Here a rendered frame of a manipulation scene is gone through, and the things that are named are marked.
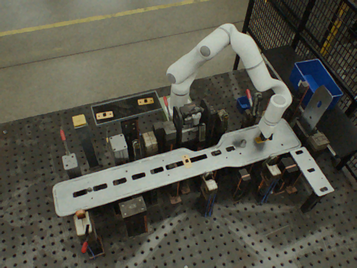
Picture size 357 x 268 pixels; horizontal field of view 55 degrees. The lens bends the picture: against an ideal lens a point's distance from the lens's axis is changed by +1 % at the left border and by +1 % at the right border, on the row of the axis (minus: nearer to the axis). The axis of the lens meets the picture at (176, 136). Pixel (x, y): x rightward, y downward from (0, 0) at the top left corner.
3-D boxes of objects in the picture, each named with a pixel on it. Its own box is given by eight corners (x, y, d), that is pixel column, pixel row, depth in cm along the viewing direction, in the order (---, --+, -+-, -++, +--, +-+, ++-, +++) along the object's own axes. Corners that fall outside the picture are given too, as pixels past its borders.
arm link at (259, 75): (260, 53, 173) (282, 102, 183) (241, 69, 166) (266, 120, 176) (274, 49, 165) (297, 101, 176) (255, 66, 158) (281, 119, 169)
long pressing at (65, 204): (57, 224, 164) (57, 223, 163) (51, 184, 176) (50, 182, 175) (303, 147, 195) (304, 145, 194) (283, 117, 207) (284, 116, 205)
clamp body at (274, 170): (255, 206, 204) (271, 179, 176) (247, 189, 210) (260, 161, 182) (269, 202, 206) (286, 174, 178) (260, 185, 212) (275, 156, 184)
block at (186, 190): (182, 194, 207) (185, 171, 183) (175, 176, 214) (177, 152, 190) (190, 191, 208) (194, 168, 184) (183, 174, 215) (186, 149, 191)
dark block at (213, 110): (202, 153, 224) (210, 114, 189) (198, 145, 228) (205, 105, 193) (209, 151, 225) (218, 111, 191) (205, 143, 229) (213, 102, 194)
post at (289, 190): (288, 194, 210) (304, 171, 186) (279, 178, 215) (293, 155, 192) (297, 191, 211) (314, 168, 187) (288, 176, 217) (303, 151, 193)
